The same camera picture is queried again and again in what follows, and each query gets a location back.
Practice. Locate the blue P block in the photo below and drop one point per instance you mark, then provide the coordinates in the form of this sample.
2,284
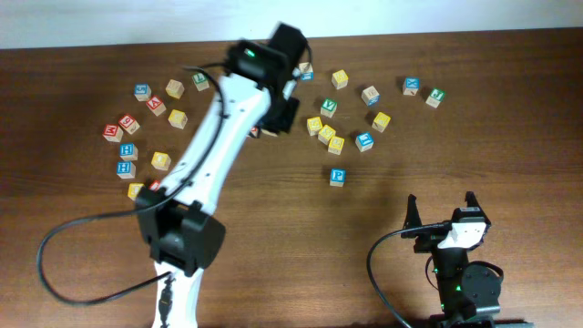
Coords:
337,177

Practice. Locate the yellow block cluster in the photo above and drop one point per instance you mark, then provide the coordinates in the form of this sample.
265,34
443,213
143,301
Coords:
314,125
335,145
325,134

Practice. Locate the yellow block cluster lower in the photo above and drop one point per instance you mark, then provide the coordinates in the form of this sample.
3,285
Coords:
335,145

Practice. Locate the blue H block upper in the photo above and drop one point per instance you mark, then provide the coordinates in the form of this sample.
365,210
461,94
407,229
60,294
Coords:
128,152

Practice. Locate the blue-sided wooden block top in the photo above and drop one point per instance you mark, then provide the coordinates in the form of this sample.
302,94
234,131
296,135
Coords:
306,71

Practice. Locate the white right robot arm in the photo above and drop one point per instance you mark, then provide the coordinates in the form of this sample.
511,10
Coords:
468,290

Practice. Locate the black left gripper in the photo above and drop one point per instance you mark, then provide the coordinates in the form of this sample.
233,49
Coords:
282,117

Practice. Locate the green L block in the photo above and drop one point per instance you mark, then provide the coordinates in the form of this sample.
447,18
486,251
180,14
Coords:
200,81

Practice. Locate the plain wooden block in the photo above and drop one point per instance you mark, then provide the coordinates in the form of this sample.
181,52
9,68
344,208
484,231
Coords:
175,89

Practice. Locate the red 6 block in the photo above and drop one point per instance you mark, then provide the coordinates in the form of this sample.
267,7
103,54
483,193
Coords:
129,124

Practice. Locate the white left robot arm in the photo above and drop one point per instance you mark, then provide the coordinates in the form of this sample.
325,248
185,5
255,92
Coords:
176,221

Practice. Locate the red A block upper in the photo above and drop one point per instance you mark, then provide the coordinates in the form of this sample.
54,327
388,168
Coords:
156,106

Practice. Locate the yellow block cluster middle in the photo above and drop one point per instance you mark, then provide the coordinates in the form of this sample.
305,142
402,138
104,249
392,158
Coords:
325,134

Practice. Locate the yellow block top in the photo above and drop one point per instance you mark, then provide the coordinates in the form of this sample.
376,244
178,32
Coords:
340,79

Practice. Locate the blue X block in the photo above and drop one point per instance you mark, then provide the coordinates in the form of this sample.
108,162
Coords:
411,86

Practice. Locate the red I block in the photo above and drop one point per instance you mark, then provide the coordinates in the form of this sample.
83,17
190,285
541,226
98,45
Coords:
154,185

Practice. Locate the blue D wooden block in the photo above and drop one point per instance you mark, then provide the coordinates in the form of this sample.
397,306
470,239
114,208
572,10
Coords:
370,96

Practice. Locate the yellow block right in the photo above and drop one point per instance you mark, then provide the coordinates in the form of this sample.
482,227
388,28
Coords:
381,121

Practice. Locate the green V block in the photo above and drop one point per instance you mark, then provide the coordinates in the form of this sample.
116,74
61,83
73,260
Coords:
329,107

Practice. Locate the yellow o block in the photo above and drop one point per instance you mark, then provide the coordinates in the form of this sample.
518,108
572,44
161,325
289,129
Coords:
161,161
134,189

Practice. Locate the red M block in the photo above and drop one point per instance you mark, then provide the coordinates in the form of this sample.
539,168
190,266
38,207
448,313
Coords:
112,133

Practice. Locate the blue H block lower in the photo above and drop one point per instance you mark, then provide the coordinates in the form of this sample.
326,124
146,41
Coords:
126,170

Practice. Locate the blue h block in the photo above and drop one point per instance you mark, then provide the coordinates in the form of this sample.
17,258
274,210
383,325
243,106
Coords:
128,152
126,170

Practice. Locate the yellow O block lower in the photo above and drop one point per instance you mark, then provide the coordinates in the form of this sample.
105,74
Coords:
134,189

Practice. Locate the yellow O block upper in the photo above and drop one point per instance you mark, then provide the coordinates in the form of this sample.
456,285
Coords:
161,161

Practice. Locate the yellow G block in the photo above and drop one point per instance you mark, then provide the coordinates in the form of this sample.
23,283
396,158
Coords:
178,119

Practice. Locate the green J block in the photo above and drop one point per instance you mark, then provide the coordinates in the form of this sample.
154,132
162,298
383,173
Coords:
435,97

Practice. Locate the blue I block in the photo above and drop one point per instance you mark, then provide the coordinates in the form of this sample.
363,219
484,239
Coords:
364,141

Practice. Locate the yellow block cluster left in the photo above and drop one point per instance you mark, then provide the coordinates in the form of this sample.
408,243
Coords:
314,125

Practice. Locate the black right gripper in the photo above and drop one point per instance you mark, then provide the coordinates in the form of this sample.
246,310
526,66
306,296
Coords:
428,241

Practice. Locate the blue S block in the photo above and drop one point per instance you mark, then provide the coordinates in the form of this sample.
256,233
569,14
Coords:
142,92

